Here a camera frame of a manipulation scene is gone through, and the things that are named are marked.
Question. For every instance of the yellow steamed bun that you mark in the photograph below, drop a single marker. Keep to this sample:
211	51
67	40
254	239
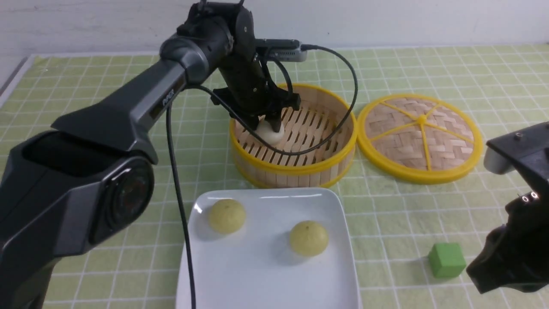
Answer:
226	216
309	238

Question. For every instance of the bamboo steamer lid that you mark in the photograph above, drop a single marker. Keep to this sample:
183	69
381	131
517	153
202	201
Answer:
419	139

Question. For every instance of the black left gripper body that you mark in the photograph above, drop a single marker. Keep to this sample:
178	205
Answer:
249	89

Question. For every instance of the white grey steamed bun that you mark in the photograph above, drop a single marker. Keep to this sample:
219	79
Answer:
265	131

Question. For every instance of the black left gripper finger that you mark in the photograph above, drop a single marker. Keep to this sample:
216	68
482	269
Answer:
251	122
275	121

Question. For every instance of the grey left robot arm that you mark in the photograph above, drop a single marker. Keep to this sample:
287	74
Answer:
68	189

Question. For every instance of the yellow rimmed bamboo steamer basket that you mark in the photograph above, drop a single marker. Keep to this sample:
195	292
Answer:
317	119

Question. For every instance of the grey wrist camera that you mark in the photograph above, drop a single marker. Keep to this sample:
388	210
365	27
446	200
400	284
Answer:
289	50

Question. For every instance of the green cube block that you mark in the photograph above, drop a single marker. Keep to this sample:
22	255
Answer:
446	260

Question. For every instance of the yellow steamed bun right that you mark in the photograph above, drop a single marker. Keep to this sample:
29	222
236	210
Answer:
309	238

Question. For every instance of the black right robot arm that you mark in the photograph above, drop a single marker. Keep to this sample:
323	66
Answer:
516	254

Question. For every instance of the yellow steamed bun left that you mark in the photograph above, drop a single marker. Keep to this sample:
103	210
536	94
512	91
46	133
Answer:
226	216

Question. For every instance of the white square plate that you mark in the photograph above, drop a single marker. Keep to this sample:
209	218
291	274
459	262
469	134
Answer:
255	268

